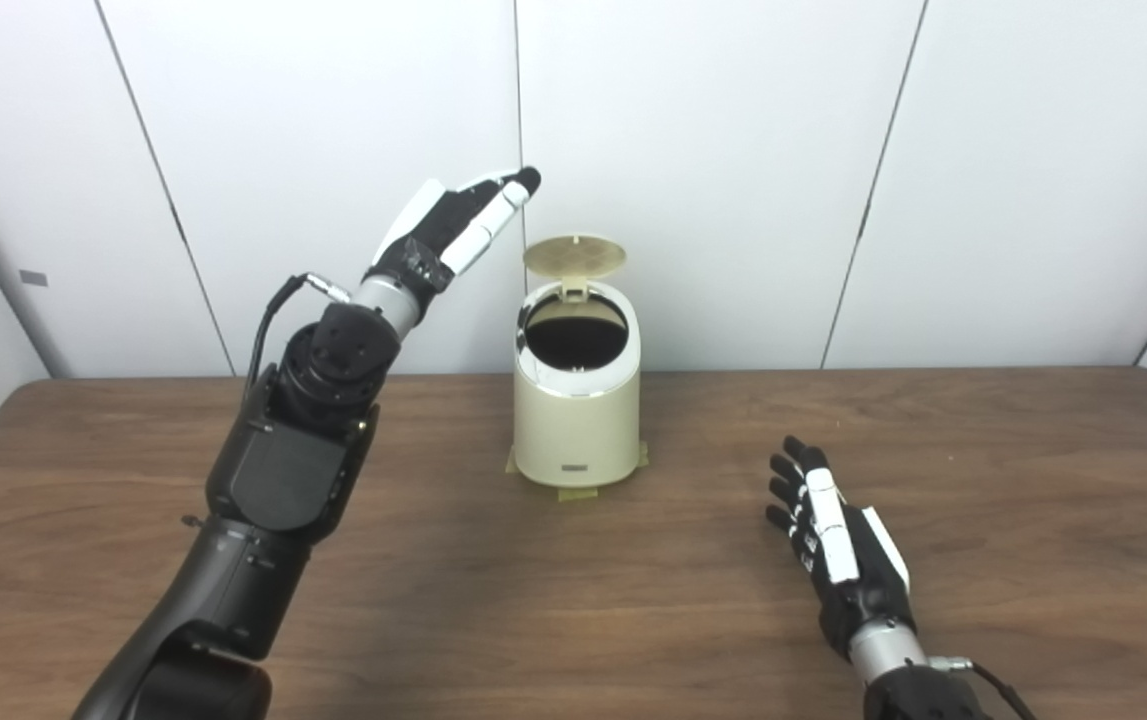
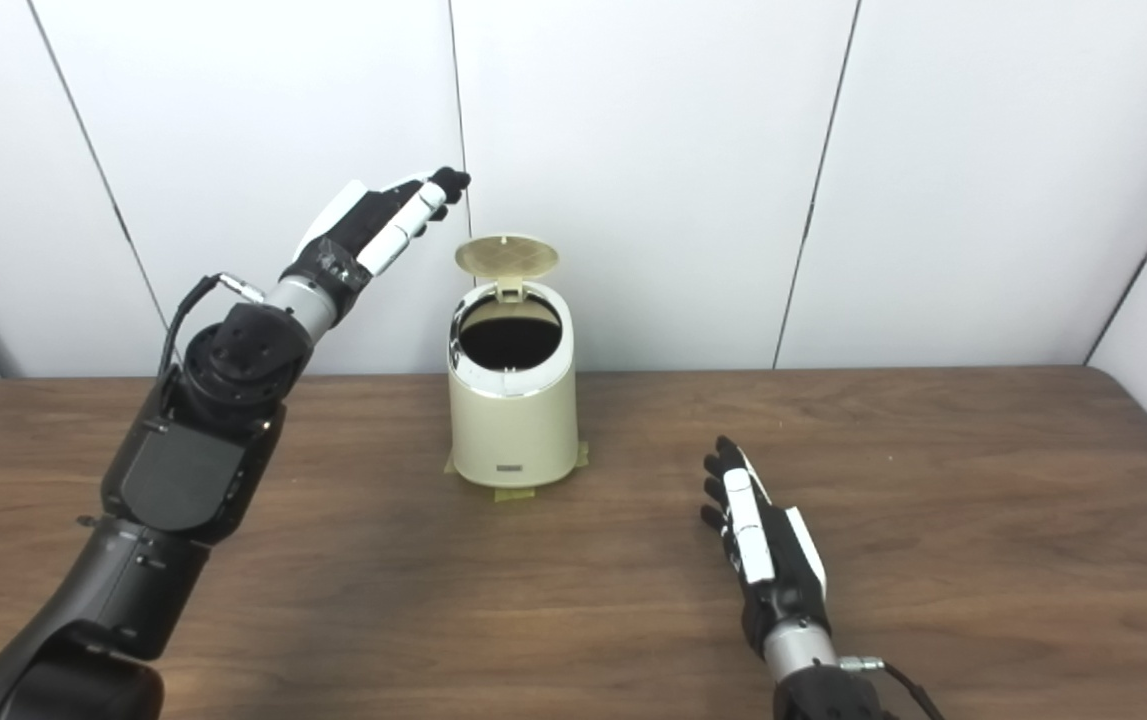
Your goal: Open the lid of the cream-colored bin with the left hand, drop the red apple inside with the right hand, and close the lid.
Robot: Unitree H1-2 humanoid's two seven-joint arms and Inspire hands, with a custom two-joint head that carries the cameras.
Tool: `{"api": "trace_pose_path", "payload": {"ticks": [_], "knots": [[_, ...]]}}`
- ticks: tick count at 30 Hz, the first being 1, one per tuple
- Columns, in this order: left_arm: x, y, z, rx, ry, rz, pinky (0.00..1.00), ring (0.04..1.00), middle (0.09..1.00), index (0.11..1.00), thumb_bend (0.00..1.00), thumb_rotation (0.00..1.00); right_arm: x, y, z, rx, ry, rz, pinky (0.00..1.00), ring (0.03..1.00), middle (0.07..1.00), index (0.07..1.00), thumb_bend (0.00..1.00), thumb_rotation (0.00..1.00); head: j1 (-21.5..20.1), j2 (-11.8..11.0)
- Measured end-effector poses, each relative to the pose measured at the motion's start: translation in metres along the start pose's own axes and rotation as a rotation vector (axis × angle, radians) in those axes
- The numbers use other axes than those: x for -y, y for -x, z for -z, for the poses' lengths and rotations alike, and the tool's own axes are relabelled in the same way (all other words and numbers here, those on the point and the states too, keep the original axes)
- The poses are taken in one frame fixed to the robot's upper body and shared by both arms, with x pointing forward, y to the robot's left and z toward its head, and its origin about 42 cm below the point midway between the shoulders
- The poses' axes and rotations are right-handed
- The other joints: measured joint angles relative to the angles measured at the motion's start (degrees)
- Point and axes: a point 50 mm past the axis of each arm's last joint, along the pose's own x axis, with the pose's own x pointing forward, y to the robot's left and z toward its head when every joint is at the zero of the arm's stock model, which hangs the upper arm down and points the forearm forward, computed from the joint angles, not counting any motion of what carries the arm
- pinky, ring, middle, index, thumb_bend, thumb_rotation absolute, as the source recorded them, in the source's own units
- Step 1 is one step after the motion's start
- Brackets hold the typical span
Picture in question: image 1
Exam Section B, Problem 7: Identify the cream-colored bin with lid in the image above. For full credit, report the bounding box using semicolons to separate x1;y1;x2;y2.
513;234;642;489

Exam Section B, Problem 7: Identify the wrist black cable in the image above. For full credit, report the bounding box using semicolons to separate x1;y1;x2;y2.
245;272;352;401
928;655;1039;720

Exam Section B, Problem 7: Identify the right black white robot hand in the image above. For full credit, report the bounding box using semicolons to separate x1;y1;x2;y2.
766;435;917;659

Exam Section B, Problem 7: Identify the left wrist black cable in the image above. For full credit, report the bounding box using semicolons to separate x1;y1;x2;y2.
245;272;352;401

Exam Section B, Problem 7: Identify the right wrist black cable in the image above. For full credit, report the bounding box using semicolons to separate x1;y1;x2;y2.
928;655;1039;720

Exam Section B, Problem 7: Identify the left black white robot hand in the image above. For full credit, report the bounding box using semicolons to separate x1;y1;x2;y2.
365;166;542;301

